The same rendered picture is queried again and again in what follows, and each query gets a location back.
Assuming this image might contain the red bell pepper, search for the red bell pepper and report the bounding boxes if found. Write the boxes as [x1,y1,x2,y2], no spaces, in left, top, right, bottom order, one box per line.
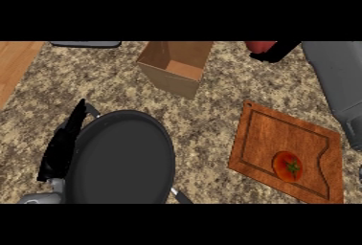
[270,150,304,184]

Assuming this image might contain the brown wooden cutting board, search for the brown wooden cutting board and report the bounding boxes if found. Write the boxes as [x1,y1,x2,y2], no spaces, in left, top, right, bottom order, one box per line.
[226,100,345,205]

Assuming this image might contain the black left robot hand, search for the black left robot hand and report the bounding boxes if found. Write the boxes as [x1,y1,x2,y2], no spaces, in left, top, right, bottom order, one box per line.
[37,98,102,183]

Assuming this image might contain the brown cardboard box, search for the brown cardboard box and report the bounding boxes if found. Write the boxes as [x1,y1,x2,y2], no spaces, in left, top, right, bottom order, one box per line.
[136,40,214,100]

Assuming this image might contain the dark grey flat appliance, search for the dark grey flat appliance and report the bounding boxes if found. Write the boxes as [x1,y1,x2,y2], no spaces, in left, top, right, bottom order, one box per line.
[48,40,122,49]

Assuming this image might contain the dark grey frying pan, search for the dark grey frying pan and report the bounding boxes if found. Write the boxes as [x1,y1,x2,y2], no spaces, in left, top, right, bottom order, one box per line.
[62,109,195,205]

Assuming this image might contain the red rounded object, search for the red rounded object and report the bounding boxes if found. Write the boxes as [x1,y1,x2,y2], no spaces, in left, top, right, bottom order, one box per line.
[243,40,279,55]

